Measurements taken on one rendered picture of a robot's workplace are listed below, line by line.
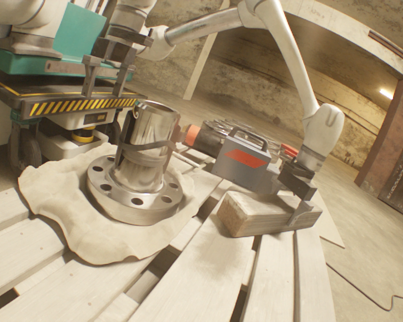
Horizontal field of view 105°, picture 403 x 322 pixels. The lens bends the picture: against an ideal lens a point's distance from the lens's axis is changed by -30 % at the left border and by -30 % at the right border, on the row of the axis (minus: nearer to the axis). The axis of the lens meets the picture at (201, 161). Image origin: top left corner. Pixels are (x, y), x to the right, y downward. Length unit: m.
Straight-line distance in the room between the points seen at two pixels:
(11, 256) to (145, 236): 0.26
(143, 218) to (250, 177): 0.55
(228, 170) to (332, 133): 0.45
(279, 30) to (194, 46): 3.94
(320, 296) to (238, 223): 0.29
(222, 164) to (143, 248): 0.57
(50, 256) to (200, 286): 0.28
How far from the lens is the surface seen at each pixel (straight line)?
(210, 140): 0.91
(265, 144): 0.94
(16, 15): 0.61
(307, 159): 0.68
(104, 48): 0.56
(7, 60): 0.71
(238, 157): 0.89
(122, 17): 0.59
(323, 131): 0.66
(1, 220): 0.49
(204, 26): 1.03
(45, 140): 0.88
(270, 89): 9.52
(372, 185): 4.79
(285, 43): 0.75
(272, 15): 0.77
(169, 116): 0.47
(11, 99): 0.62
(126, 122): 0.49
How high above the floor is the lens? 0.48
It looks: 19 degrees down
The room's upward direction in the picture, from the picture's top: 23 degrees clockwise
